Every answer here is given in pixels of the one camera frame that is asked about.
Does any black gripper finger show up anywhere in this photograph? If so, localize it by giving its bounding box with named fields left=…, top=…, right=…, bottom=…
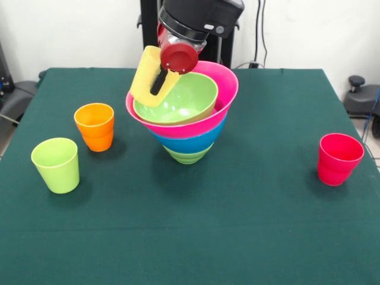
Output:
left=150, top=66, right=169, bottom=96

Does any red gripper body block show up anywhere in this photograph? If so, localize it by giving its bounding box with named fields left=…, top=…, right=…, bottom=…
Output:
left=156, top=23, right=199, bottom=74

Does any yellow plastic cup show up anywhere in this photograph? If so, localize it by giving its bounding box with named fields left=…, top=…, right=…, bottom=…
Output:
left=129, top=45, right=182, bottom=109

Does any large green plastic bowl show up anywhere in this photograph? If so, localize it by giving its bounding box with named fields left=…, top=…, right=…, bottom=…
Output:
left=132, top=72, right=219, bottom=125

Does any large pink plastic bowl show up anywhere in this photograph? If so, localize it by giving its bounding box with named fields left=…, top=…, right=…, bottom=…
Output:
left=125, top=60, right=239, bottom=140

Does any blue plastic bowl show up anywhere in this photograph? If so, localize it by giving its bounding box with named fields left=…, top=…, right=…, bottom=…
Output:
left=150, top=112, right=228, bottom=155

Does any small green plastic bowl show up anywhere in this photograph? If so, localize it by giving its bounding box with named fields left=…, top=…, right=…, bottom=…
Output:
left=162, top=142, right=214, bottom=165

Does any orange plastic cup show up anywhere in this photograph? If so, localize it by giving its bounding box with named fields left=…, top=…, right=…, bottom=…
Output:
left=74, top=103, right=115, bottom=153

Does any light green plastic cup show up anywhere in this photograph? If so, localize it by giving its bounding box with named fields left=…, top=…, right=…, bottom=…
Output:
left=31, top=137, right=80, bottom=195

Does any grey rounded base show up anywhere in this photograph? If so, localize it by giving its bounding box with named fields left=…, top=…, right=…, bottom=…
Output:
left=0, top=80, right=38, bottom=122

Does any dark green tablecloth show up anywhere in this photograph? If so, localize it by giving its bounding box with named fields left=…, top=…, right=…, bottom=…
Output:
left=0, top=67, right=380, bottom=285

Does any black equipment box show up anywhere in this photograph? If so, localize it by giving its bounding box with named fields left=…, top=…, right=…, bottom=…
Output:
left=0, top=41, right=14, bottom=93

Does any grey base with black knob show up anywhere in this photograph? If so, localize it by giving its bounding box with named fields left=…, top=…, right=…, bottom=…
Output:
left=344, top=75, right=380, bottom=119

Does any magenta plastic cup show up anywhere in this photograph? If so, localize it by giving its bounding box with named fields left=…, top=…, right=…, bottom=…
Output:
left=317, top=133, right=365, bottom=187

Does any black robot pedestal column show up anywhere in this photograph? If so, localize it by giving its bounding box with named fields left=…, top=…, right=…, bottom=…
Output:
left=137, top=0, right=240, bottom=69

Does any grey wall socket plug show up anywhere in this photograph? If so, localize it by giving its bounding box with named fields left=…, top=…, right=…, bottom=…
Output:
left=237, top=61, right=265, bottom=69

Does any black wall cable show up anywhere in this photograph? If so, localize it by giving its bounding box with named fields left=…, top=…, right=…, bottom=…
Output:
left=256, top=0, right=268, bottom=68

